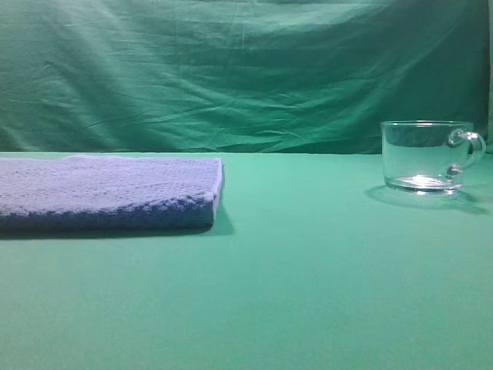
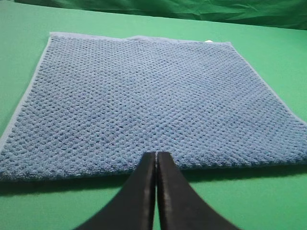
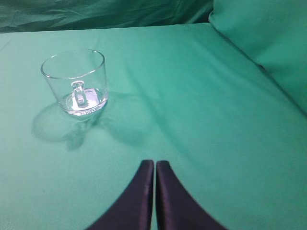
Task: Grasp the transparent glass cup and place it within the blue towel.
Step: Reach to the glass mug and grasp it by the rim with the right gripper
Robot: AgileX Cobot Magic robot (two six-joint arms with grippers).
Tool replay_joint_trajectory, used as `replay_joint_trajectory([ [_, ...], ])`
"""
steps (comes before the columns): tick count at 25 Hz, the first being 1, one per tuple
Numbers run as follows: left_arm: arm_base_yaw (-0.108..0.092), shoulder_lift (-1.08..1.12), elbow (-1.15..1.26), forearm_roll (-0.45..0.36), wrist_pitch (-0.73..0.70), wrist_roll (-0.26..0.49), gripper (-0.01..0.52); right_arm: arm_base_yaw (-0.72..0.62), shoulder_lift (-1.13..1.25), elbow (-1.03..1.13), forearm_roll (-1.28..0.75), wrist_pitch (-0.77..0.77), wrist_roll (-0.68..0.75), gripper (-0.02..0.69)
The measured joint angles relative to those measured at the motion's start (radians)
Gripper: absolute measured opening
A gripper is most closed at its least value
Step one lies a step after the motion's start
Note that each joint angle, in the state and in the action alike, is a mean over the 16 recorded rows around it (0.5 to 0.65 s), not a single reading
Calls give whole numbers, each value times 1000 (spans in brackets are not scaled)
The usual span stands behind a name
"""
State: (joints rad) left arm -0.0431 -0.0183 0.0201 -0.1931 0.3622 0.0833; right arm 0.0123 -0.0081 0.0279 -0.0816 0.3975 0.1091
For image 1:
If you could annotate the green backdrop cloth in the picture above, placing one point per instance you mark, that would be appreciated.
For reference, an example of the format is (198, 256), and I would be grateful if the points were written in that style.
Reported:
(237, 76)

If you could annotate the transparent glass cup with handle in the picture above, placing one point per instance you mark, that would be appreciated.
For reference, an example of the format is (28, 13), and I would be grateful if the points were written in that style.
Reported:
(426, 156)

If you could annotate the green table cloth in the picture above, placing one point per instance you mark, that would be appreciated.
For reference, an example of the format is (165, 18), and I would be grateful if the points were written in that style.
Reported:
(312, 263)

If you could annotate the folded blue towel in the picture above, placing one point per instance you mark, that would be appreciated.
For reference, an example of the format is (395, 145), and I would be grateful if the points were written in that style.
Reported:
(83, 192)

